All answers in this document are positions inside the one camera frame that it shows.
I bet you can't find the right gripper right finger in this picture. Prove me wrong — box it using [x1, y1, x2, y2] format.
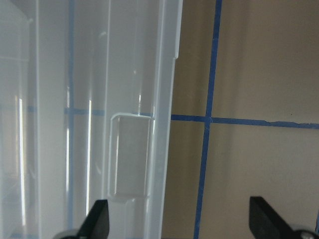
[249, 196, 319, 239]

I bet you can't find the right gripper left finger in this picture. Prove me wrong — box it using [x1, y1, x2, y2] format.
[56, 199, 110, 239]

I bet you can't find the clear plastic box lid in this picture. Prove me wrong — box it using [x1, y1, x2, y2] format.
[0, 0, 183, 239]

